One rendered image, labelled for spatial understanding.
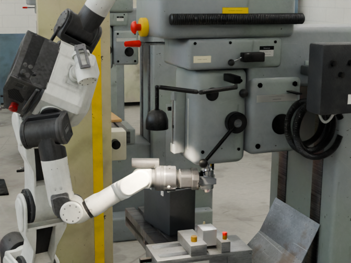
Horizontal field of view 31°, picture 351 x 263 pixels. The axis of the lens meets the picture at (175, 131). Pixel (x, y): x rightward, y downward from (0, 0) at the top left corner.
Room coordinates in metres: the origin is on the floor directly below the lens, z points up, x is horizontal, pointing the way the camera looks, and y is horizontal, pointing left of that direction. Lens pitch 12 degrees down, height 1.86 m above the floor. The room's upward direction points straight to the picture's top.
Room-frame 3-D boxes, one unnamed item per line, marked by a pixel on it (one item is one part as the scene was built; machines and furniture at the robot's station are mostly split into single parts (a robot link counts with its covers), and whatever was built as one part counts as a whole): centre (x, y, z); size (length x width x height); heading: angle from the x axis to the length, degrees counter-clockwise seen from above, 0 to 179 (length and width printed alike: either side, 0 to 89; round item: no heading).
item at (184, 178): (2.10, -0.02, 1.23); 0.13 x 0.12 x 0.10; 2
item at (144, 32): (2.02, 0.11, 1.76); 0.06 x 0.02 x 0.06; 20
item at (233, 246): (2.08, -0.09, 0.97); 0.35 x 0.15 x 0.11; 108
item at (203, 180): (2.07, -0.11, 1.23); 0.06 x 0.02 x 0.03; 92
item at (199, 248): (2.07, -0.06, 1.01); 0.15 x 0.06 x 0.04; 18
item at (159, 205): (2.47, 0.03, 1.02); 0.22 x 0.12 x 0.20; 31
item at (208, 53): (2.11, -0.15, 1.68); 0.34 x 0.24 x 0.10; 110
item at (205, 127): (2.10, -0.12, 1.47); 0.21 x 0.19 x 0.32; 20
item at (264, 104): (2.16, -0.29, 1.47); 0.24 x 0.19 x 0.26; 20
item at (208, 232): (2.09, -0.11, 1.03); 0.06 x 0.05 x 0.06; 18
